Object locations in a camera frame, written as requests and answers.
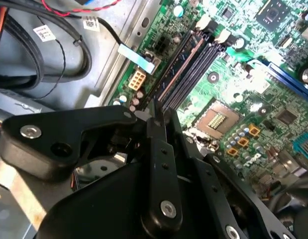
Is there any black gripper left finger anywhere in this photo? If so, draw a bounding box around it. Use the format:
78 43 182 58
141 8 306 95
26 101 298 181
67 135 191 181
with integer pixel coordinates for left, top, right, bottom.
0 98 184 233

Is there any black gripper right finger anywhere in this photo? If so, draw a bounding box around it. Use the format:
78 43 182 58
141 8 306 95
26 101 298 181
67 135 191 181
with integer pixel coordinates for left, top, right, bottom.
164 108 299 239

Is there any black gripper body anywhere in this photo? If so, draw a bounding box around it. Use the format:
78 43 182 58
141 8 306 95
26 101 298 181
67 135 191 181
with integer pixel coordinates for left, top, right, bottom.
35 159 229 239

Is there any RAM stick with blue label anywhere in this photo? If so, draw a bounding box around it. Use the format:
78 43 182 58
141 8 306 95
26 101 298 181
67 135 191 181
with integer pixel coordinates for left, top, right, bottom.
141 31 204 111

